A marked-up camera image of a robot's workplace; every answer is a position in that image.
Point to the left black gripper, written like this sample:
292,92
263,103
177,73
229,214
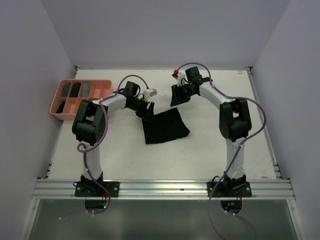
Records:
145,113

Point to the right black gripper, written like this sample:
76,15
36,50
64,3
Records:
177,97

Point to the pink divided organizer tray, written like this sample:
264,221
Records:
100,88

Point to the grey striped underwear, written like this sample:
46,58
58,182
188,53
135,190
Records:
65,90
86,86

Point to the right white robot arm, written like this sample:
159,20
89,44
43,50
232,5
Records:
234,117

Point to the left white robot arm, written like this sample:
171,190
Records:
91,123

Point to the grey striped rolled underwear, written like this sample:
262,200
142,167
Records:
65,90

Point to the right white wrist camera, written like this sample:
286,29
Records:
180,78

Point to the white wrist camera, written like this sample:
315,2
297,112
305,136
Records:
149,92
180,78

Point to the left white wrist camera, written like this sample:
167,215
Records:
149,92

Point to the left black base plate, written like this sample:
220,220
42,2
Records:
91,189

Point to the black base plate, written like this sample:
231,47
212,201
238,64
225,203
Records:
230,188
91,189

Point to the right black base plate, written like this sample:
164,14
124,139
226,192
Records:
230,188

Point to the aluminium mounting rail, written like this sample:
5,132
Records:
274,189

